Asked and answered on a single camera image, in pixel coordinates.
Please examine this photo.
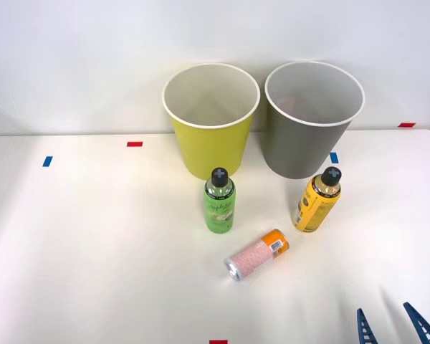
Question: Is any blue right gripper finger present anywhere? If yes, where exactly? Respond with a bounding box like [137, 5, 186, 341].
[402, 302, 430, 344]
[356, 307, 375, 344]

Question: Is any yellow label plastic bottle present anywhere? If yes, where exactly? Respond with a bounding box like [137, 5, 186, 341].
[293, 166, 343, 233]

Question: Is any orange and pink drink can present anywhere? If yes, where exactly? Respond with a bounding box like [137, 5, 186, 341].
[224, 229, 290, 282]

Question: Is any green label plastic bottle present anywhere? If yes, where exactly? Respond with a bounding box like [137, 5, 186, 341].
[202, 166, 237, 234]

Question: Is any grey plastic bin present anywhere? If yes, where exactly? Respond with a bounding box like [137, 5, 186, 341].
[264, 60, 366, 180]

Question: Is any yellow-green plastic bin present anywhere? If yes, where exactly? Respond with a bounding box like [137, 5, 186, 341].
[161, 62, 262, 181]

